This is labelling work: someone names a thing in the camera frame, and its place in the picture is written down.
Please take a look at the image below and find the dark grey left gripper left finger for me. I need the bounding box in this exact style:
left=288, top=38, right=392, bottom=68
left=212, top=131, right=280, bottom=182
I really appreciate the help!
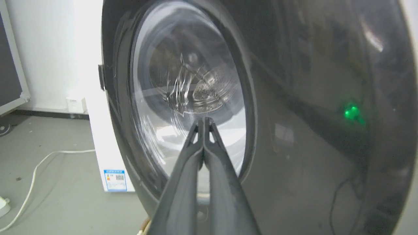
left=148, top=117, right=205, bottom=235

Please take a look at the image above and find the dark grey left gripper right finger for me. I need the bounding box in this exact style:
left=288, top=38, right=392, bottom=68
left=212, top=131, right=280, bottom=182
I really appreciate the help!
left=203, top=117, right=262, bottom=235

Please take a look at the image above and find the white washing machine body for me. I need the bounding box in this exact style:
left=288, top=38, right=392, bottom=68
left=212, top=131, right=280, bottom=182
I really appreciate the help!
left=72, top=0, right=136, bottom=193

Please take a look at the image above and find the dark grey washing machine door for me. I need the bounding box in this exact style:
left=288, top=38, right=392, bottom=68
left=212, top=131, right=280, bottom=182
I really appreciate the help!
left=98, top=0, right=418, bottom=235

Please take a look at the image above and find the blue energy label sticker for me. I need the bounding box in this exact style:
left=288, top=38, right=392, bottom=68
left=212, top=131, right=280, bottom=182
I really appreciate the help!
left=104, top=169, right=127, bottom=192

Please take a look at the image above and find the white power strip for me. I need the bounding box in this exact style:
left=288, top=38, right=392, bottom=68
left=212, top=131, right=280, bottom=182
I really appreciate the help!
left=0, top=196, right=11, bottom=218

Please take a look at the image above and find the white framed dark board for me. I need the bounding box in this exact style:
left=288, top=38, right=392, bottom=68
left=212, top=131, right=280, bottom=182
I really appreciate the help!
left=0, top=0, right=31, bottom=115

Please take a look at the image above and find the white wall socket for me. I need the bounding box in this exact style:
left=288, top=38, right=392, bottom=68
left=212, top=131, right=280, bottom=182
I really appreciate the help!
left=66, top=97, right=87, bottom=114

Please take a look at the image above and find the white power cable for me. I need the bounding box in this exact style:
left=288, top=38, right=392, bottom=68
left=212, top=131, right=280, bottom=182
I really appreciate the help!
left=0, top=149, right=96, bottom=232

